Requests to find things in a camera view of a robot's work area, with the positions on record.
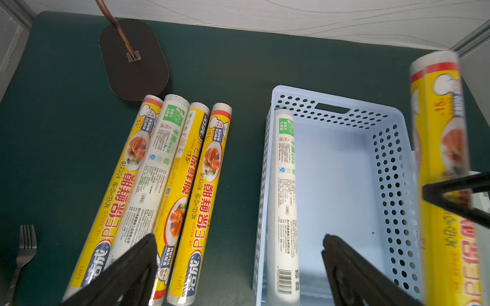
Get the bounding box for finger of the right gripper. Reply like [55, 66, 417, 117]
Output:
[422, 172, 489, 229]

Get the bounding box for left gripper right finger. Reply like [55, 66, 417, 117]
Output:
[322, 234, 421, 305]

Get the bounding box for brown metal hook stand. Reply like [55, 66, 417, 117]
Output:
[96, 0, 170, 103]

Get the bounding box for yellow wrap roll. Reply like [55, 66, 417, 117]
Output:
[408, 50, 484, 306]
[148, 102, 210, 305]
[62, 94, 164, 301]
[167, 103, 232, 305]

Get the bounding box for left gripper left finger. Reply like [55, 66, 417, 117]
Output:
[61, 233, 157, 306]

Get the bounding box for light blue plastic basket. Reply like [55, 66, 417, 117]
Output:
[270, 85, 423, 305]

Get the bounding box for metal fork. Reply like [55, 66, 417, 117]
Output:
[4, 224, 38, 306]

